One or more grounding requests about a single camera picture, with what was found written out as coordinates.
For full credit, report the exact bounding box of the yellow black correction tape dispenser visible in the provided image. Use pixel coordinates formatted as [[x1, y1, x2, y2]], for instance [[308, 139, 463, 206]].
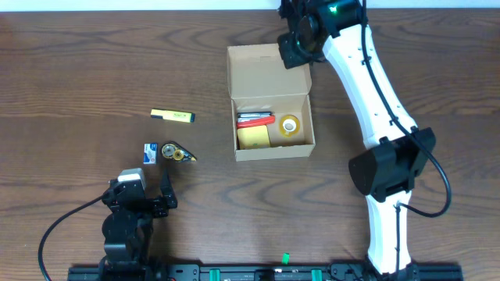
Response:
[[161, 141, 197, 162]]

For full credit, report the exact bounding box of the small blue staples box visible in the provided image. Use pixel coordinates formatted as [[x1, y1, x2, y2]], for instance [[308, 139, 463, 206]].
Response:
[[143, 143, 158, 165]]

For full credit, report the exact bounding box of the red stapler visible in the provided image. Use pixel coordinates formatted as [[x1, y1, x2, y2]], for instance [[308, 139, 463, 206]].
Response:
[[237, 112, 276, 129]]

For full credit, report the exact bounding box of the green clip on rail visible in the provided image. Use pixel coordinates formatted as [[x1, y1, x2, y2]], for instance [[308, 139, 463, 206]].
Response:
[[281, 253, 290, 265]]

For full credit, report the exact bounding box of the yellow highlighter pen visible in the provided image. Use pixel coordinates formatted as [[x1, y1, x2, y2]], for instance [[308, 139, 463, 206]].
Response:
[[150, 108, 195, 123]]

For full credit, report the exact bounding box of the cardboard box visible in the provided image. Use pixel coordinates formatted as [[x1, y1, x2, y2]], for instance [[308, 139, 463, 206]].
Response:
[[227, 44, 316, 162]]

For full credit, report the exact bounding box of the clear tape roll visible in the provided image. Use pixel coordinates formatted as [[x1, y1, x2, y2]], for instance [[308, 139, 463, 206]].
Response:
[[279, 115, 301, 137]]

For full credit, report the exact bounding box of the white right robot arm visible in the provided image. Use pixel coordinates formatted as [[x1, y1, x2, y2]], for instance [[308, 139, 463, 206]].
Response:
[[277, 0, 437, 280]]

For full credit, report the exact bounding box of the yellow sticky note pad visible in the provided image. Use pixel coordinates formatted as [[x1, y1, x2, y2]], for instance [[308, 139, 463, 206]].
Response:
[[237, 125, 270, 150]]

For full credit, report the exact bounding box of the black aluminium mounting rail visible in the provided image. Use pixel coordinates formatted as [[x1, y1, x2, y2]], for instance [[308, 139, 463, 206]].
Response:
[[67, 263, 464, 281]]

